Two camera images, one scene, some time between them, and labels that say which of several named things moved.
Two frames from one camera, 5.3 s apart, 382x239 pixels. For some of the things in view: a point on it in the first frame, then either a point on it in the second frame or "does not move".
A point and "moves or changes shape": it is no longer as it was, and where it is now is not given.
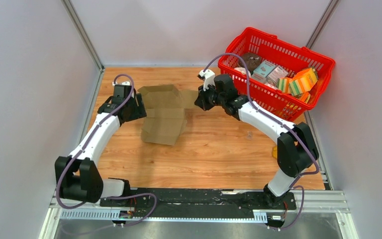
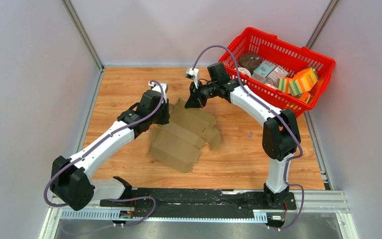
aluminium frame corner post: [83, 34] does not move
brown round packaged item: [251, 59] does not move
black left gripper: [139, 112] → [165, 119]
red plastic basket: [273, 72] does not move
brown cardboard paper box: [164, 108] moves or changes shape
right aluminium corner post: [326, 17] does not move
